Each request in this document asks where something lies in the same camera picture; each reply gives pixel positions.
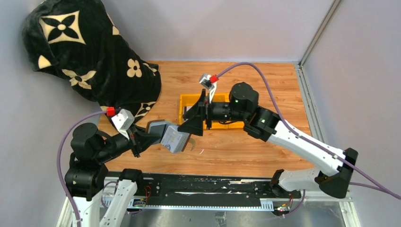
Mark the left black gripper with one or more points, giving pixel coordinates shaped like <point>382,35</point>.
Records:
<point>135,143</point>

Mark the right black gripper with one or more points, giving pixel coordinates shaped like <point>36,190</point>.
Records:
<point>206,111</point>

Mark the brown leather card holder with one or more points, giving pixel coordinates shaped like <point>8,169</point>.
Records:
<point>169,136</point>

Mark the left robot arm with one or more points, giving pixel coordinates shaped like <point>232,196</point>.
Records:
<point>94,163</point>

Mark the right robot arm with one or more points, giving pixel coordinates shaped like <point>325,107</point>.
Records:
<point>331,173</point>

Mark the yellow bin with silver cards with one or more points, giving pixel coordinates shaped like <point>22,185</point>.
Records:
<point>185,103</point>

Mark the yellow bin with black cards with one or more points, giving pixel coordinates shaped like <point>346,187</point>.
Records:
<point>222,115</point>

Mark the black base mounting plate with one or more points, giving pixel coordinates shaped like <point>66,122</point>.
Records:
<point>205,191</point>

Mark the black floral plush blanket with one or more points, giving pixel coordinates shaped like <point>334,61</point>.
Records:
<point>76,40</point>

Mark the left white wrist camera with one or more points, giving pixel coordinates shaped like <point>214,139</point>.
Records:
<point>123,121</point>

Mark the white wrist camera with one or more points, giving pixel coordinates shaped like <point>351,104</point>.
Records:
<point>123,121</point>
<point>210,83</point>

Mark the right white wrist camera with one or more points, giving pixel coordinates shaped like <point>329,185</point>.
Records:
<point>210,83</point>

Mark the corner aluminium post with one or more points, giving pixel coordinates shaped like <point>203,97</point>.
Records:
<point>310,108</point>

